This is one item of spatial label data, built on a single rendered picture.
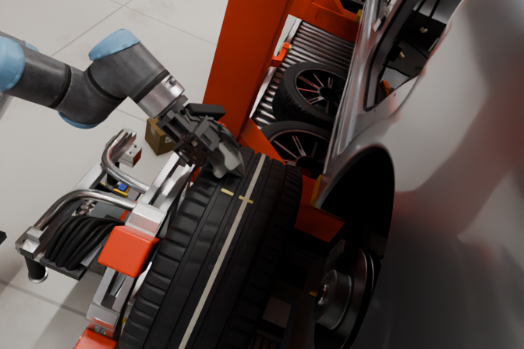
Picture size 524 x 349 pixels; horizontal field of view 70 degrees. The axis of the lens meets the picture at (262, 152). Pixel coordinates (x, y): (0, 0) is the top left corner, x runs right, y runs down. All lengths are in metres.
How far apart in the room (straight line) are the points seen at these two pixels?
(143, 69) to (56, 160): 1.67
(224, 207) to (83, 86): 0.36
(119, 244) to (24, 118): 1.93
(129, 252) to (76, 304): 1.21
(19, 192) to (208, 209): 1.59
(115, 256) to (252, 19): 0.72
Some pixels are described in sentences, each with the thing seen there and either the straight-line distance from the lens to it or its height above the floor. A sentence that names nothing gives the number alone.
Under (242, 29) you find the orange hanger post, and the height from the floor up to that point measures 1.27.
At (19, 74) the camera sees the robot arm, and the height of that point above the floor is 1.33.
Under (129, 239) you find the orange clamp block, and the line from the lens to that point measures 0.73.
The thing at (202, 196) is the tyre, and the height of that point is 1.18.
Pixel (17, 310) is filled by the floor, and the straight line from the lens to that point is 1.95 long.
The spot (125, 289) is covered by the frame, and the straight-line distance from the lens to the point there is 0.84.
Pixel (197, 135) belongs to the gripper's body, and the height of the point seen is 1.29.
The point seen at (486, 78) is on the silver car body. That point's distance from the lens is 0.69.
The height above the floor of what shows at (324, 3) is 0.71.
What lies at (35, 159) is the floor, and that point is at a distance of 2.38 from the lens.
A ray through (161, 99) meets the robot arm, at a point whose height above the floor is 1.32.
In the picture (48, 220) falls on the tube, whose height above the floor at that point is 1.01.
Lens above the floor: 1.80
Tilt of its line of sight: 44 degrees down
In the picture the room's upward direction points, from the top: 24 degrees clockwise
